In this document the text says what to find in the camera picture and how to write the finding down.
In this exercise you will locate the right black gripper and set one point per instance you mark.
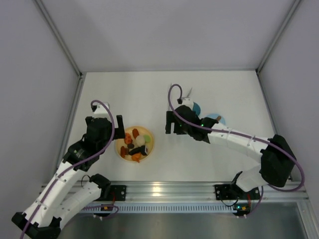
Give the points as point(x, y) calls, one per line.
point(170, 120)

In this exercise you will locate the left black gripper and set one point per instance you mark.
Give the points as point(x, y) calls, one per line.
point(119, 128)

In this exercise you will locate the spotted orange chicken wing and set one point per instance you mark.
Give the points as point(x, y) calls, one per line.
point(128, 138)

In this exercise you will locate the white swirl bun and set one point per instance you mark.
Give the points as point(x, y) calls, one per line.
point(140, 140)

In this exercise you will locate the black sushi roll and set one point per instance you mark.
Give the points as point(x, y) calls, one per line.
point(144, 150)

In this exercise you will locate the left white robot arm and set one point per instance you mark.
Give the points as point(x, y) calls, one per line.
point(50, 212)

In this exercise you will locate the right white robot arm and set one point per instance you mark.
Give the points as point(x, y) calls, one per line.
point(274, 158)

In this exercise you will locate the blue lunch box cup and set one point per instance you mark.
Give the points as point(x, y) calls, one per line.
point(196, 108)

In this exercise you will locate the black spiky sea cucumber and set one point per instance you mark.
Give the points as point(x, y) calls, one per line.
point(135, 151)

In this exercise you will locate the green round cookie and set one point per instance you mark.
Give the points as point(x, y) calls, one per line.
point(147, 138)

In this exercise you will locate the orange fried drumstick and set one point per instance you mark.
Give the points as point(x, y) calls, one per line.
point(136, 157)

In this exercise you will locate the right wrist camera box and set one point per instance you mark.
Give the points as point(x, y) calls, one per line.
point(186, 101)

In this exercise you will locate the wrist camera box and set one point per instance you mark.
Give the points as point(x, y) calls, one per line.
point(186, 101)
point(99, 110)

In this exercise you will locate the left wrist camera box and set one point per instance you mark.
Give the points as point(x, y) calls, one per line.
point(99, 110)

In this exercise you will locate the blue lid with brown handle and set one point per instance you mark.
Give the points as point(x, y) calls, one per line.
point(217, 117)

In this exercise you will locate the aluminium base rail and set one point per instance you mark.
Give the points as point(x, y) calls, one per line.
point(202, 192)

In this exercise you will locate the left aluminium frame post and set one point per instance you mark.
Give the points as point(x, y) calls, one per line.
point(79, 76)

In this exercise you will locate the aluminium frame post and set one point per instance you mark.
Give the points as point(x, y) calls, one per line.
point(275, 40)
point(79, 76)

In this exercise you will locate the white slotted cable duct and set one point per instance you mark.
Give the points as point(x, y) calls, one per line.
point(131, 208)

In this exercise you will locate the right aluminium frame post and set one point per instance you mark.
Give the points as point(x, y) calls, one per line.
point(275, 40)

